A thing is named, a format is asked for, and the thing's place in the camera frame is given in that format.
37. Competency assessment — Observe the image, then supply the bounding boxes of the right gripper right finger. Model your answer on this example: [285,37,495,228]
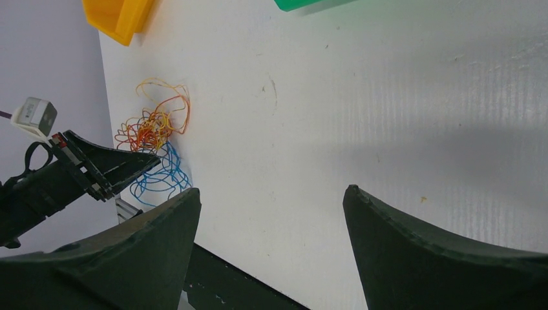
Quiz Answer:
[343,185,547,309]

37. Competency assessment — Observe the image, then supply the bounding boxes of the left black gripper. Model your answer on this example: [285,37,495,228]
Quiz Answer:
[1,130,160,249]

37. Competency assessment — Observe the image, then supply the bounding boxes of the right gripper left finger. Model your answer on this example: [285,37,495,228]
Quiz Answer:
[1,188,202,309]

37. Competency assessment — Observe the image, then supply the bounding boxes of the coloured cable bundle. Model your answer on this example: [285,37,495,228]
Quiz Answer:
[114,77,193,208]

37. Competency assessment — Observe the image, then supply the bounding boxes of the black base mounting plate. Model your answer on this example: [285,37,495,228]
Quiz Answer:
[184,244,307,310]

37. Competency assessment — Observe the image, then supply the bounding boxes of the orange plastic bin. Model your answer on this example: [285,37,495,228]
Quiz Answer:
[82,0,155,46]

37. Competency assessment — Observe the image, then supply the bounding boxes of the green plastic bin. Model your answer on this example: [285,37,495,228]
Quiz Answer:
[274,0,354,12]

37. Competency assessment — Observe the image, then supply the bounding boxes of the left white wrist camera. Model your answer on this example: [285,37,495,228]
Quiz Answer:
[10,97,58,141]

